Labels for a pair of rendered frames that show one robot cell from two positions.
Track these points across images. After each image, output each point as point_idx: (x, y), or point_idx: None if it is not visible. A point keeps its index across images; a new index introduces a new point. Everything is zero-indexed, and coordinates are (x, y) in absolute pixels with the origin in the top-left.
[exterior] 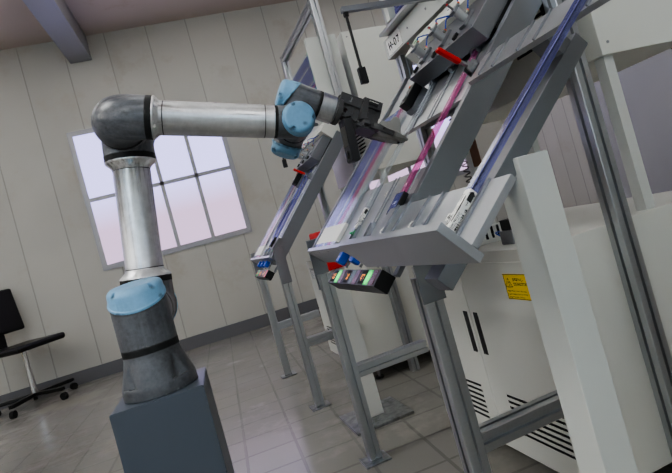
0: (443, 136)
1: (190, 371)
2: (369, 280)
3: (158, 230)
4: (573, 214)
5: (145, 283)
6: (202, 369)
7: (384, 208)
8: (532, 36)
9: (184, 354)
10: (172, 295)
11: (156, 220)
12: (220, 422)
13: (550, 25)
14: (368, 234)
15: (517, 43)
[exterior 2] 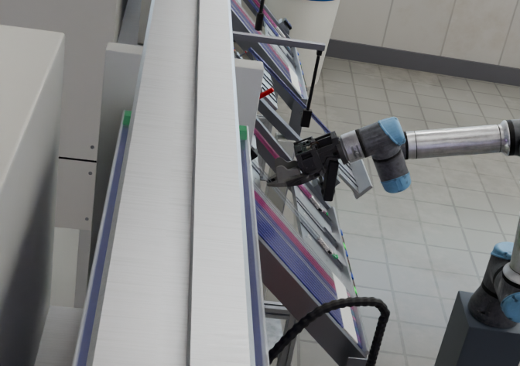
0: (282, 148)
1: (470, 296)
2: (343, 241)
3: (514, 239)
4: (59, 278)
5: (502, 242)
6: (470, 322)
7: (314, 218)
8: (268, 81)
9: (477, 291)
10: (499, 284)
11: (516, 230)
12: (456, 357)
13: (268, 76)
14: (330, 235)
15: (268, 84)
